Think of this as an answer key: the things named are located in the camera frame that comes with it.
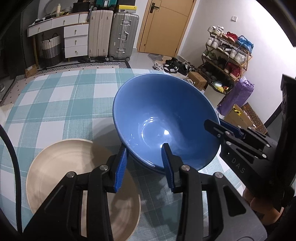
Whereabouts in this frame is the large blue bowl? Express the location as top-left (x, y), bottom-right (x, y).
top-left (112, 73), bottom-right (220, 170)

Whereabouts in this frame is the right hand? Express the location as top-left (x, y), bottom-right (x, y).
top-left (243, 188), bottom-right (284, 225)

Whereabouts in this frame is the purple bag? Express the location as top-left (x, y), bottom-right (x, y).
top-left (217, 76), bottom-right (254, 116)

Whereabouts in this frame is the brown cardboard box by rack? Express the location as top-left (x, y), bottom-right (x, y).
top-left (188, 71), bottom-right (207, 90)

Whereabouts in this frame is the bamboo shoe rack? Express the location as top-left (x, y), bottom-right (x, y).
top-left (198, 33), bottom-right (252, 95)

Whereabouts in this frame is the teal plaid tablecloth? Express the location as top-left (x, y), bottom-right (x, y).
top-left (0, 68), bottom-right (246, 241)

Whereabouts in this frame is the silver suitcase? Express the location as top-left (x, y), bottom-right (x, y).
top-left (108, 13), bottom-right (139, 62)

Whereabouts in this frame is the wooden door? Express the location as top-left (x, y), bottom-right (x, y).
top-left (137, 0), bottom-right (196, 57)

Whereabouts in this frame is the woven laundry basket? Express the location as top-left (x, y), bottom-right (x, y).
top-left (41, 33), bottom-right (62, 68)

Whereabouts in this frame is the small cardboard box on floor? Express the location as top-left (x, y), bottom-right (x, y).
top-left (25, 64), bottom-right (37, 78)

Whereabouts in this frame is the beige suitcase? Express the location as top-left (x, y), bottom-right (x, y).
top-left (88, 10), bottom-right (113, 58)

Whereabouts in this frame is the white drawer desk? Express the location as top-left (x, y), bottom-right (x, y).
top-left (27, 12), bottom-right (89, 59)

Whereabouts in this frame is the stack of shoe boxes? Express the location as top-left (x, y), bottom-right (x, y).
top-left (116, 0), bottom-right (137, 14)

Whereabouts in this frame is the teal suitcase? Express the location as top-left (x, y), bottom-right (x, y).
top-left (94, 0), bottom-right (117, 8)

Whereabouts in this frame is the black bag on desk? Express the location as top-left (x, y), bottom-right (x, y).
top-left (72, 0), bottom-right (93, 13)

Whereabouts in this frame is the black cable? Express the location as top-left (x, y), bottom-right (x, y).
top-left (0, 124), bottom-right (23, 233)

